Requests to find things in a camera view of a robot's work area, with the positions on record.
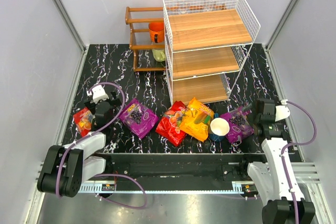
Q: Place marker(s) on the brown wooden rack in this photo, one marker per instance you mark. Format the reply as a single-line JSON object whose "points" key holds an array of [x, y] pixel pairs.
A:
{"points": [[138, 19]]}

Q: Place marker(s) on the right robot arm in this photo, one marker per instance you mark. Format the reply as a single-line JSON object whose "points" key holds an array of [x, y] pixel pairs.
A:
{"points": [[275, 180]]}

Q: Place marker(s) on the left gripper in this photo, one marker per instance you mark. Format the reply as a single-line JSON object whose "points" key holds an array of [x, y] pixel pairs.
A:
{"points": [[113, 100]]}

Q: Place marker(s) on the white wire wooden shelf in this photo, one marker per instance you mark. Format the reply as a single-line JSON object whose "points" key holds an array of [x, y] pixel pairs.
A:
{"points": [[207, 43]]}

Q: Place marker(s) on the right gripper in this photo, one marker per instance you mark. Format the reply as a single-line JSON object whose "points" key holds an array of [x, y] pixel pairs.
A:
{"points": [[259, 114]]}

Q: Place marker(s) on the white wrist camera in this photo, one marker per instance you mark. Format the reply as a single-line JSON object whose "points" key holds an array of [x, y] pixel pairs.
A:
{"points": [[97, 94], [282, 110]]}

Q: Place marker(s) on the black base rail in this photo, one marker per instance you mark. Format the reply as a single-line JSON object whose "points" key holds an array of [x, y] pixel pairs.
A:
{"points": [[183, 172]]}

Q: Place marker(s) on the blue white cup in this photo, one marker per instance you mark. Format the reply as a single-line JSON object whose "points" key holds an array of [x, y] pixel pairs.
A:
{"points": [[218, 129]]}

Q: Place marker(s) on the orange mug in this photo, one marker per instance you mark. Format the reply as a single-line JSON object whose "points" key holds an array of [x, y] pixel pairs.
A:
{"points": [[156, 31]]}

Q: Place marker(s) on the light green mug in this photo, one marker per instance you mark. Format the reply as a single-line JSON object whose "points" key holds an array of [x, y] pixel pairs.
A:
{"points": [[159, 55]]}

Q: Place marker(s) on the yellow mango candy bag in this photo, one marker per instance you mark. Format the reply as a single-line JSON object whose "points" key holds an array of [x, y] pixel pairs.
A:
{"points": [[196, 120]]}

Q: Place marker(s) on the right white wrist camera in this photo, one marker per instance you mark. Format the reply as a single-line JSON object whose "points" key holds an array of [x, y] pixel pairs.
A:
{"points": [[282, 110]]}

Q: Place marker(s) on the right purple candy bag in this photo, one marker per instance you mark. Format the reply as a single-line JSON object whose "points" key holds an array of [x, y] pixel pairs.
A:
{"points": [[239, 126]]}

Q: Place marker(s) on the left purple candy bag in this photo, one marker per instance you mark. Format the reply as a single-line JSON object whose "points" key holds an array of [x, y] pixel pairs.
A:
{"points": [[138, 118]]}

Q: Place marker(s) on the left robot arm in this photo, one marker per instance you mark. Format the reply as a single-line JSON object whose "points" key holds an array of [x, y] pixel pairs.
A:
{"points": [[65, 168]]}

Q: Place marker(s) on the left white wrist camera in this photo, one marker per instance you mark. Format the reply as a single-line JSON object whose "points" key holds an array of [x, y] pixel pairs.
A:
{"points": [[97, 94]]}

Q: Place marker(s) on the small red candy bag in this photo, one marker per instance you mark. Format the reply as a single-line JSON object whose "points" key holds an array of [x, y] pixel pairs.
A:
{"points": [[83, 120]]}

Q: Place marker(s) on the purple candy bag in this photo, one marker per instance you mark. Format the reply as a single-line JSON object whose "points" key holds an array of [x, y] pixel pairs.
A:
{"points": [[138, 118], [239, 126]]}

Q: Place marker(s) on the large red candy bag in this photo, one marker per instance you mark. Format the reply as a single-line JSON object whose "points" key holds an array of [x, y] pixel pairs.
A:
{"points": [[169, 125]]}

